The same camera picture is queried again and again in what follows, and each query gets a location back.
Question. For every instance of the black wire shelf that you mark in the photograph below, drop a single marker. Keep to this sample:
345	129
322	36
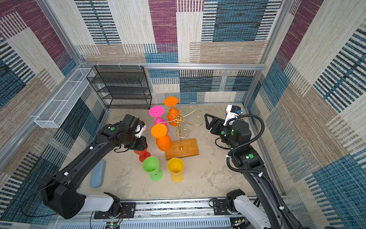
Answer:
121	87

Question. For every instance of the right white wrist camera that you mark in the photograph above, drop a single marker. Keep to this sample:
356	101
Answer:
232	111

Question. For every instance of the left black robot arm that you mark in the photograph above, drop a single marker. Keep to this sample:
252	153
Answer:
61	191

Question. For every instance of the orange wine glass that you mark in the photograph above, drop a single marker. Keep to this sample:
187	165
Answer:
173	112
163	141

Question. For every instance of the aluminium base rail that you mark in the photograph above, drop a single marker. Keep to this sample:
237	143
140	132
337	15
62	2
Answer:
186	213

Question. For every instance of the orange back wine glass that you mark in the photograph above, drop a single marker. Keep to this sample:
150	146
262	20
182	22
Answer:
173	112

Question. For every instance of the pink plastic wine glass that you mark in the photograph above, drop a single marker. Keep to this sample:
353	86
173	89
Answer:
157	112

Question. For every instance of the gold wire glass rack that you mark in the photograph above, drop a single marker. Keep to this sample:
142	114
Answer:
183	133

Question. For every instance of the red plastic wine glass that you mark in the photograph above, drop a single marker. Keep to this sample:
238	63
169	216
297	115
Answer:
143	155

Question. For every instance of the green plastic wine glass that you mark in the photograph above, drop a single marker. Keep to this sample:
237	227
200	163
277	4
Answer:
151	166

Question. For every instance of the yellow plastic wine glass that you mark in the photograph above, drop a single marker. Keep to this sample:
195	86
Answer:
176	167

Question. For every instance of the blue sponge pad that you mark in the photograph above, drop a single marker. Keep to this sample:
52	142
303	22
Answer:
97	175

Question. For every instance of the white mesh basket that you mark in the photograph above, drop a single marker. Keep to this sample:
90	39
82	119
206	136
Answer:
56	111

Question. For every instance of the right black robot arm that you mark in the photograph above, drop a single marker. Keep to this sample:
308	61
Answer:
238	133

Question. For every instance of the orange front wine glass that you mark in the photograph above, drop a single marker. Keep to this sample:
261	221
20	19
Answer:
163	141

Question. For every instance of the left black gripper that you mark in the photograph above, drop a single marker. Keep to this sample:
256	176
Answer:
142	146

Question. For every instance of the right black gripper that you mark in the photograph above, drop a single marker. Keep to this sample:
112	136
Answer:
217	120

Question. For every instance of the wooden rack base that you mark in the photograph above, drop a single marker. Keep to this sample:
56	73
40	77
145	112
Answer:
183	148

